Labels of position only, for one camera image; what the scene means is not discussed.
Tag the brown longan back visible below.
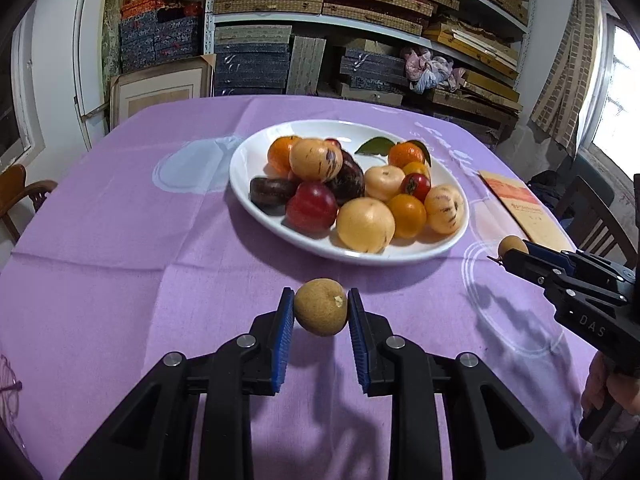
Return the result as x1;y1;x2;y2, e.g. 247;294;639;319
489;235;528;262

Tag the brown longan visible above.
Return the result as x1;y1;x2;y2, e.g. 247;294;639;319
489;235;528;262
294;278;347;337

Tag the brown longan front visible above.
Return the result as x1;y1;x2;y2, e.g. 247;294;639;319
294;278;347;337

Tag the yellow-orange round fruit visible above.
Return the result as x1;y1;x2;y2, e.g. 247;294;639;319
386;194;426;240

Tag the red cherry tomato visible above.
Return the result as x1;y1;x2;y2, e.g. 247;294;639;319
400;172;432;203

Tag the orange fruit apart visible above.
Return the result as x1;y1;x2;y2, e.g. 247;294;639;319
402;162;431;178

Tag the pale yellow round fruit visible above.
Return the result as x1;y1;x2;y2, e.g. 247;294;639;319
336;197;395;254

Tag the leafy mandarin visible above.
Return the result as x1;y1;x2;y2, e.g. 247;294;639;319
356;136;432;168

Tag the dark passion fruit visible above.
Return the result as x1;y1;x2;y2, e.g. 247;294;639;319
250;177;298;208

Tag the dark red plum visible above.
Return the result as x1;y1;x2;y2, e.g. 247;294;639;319
285;182;338;234
335;152;364;205

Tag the orange mandarin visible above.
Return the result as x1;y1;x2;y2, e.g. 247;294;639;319
267;136;300;177

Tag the large pepino melon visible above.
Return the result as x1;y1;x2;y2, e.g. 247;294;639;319
290;138;343;182

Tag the person's right hand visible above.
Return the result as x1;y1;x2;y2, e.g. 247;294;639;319
580;352;640;415

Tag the dark wooden chair right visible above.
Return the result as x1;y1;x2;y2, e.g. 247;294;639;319
553;177;638;269

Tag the orange paper notebook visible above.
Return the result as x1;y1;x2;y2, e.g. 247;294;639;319
478;171;575;252

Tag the purple tablecloth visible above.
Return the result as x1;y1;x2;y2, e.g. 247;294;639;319
1;96;593;479

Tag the white oval plate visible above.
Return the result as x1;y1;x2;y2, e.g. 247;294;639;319
230;120;470;266

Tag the pink cloth bundle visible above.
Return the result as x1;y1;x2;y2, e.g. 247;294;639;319
402;48;466;94

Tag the metal storage shelf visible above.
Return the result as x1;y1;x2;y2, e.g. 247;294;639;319
204;0;536;137

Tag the wooden chair left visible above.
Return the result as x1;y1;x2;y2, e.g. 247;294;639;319
0;164;58;243

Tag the framed picture cardboard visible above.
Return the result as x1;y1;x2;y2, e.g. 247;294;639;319
108;54;216;130

